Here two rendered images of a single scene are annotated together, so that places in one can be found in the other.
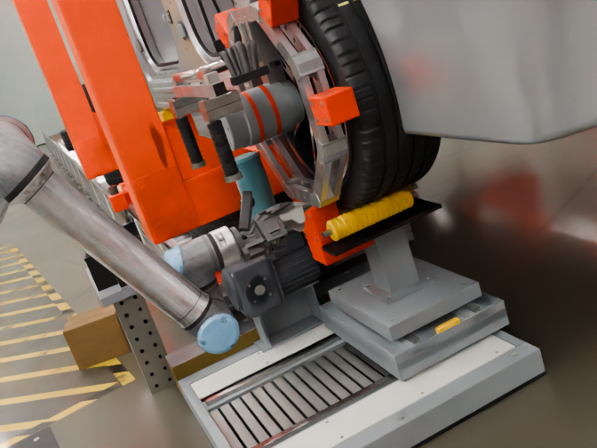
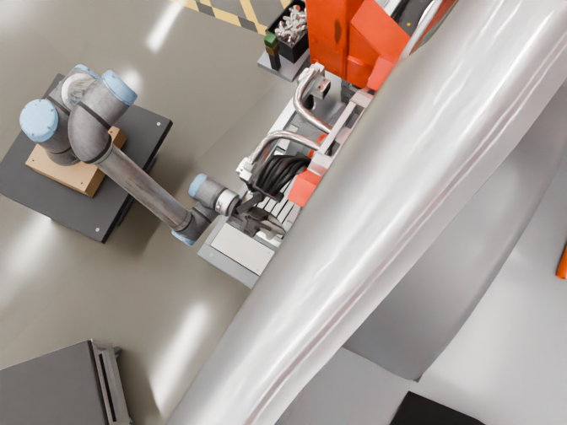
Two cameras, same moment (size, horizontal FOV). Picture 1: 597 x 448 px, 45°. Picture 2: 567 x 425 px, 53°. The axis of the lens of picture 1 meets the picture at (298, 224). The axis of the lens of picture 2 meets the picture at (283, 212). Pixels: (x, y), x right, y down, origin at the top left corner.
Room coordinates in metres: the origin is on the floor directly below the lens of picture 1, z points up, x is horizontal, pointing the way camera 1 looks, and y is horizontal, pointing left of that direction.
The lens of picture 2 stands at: (1.52, -0.53, 2.48)
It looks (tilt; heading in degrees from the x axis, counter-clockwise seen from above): 72 degrees down; 67
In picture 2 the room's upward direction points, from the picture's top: 18 degrees counter-clockwise
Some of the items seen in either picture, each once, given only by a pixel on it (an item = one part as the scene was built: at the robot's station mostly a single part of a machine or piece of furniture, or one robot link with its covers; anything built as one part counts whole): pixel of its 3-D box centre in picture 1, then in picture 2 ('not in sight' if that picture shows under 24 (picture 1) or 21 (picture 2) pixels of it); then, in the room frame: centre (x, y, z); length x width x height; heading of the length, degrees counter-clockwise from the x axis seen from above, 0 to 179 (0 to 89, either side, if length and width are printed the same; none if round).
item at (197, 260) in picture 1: (192, 261); (208, 191); (1.61, 0.26, 0.62); 0.12 x 0.09 x 0.10; 107
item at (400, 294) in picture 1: (389, 257); not in sight; (2.01, -0.22, 0.32); 0.40 x 0.30 x 0.28; 18
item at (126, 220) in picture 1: (131, 234); not in sight; (3.45, 0.78, 0.30); 0.09 x 0.05 x 0.50; 18
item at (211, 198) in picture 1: (248, 146); (422, 69); (2.44, 0.08, 0.69); 0.52 x 0.17 x 0.35; 108
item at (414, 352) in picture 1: (406, 314); not in sight; (2.00, -0.22, 0.13); 0.50 x 0.36 x 0.10; 18
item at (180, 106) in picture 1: (187, 103); (314, 83); (2.05, 0.19, 0.93); 0.09 x 0.05 x 0.05; 108
